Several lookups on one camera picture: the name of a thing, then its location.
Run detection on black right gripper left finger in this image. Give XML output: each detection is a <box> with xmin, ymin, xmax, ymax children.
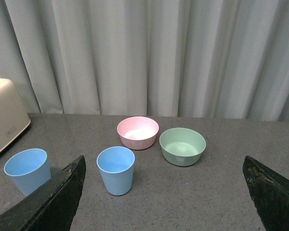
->
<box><xmin>0</xmin><ymin>155</ymin><xmax>86</xmax><ymax>231</ymax></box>

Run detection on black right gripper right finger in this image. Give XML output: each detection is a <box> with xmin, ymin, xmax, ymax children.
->
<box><xmin>242</xmin><ymin>156</ymin><xmax>289</xmax><ymax>231</ymax></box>

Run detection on blue plastic cup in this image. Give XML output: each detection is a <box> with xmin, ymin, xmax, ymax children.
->
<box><xmin>96</xmin><ymin>146</ymin><xmax>135</xmax><ymax>196</ymax></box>
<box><xmin>4</xmin><ymin>148</ymin><xmax>51</xmax><ymax>196</ymax></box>

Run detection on cream two-slot toaster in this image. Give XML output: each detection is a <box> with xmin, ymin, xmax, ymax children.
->
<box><xmin>0</xmin><ymin>78</ymin><xmax>31</xmax><ymax>153</ymax></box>

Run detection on green plastic bowl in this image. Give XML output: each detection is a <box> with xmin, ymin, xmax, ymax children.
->
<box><xmin>159</xmin><ymin>128</ymin><xmax>206</xmax><ymax>167</ymax></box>

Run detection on pink plastic bowl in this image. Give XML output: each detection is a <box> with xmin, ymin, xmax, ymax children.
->
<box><xmin>117</xmin><ymin>116</ymin><xmax>159</xmax><ymax>150</ymax></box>

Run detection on grey pleated curtain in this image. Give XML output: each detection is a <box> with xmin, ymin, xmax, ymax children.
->
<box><xmin>0</xmin><ymin>0</ymin><xmax>289</xmax><ymax>121</ymax></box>

